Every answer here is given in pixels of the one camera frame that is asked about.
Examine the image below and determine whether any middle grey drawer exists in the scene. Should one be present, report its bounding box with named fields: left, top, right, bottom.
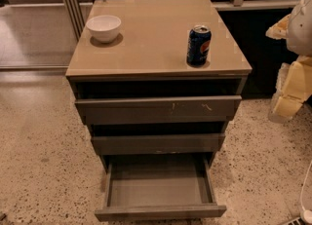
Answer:
left=92, top=133, right=225, bottom=155

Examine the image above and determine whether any white ceramic bowl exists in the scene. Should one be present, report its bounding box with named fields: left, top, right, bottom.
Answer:
left=86, top=15, right=121, bottom=43

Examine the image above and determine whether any white cable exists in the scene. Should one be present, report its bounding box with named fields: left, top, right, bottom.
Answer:
left=299, top=160, right=312, bottom=225

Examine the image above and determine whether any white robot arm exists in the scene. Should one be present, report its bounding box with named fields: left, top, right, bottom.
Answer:
left=265, top=0, right=312, bottom=123

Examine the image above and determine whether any grey drawer cabinet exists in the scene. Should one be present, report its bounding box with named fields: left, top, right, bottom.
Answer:
left=65, top=0, right=253, bottom=171

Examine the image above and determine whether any bottom grey open drawer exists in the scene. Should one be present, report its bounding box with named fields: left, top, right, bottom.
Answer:
left=95, top=153, right=226, bottom=221

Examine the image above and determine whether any blue pepsi can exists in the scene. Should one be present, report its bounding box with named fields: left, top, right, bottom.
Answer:
left=186, top=25, right=212, bottom=67

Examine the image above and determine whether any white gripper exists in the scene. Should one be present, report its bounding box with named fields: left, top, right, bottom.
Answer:
left=265, top=15, right=312, bottom=119

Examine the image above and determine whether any top grey drawer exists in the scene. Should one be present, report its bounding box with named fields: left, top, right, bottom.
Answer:
left=75, top=95, right=241, bottom=125

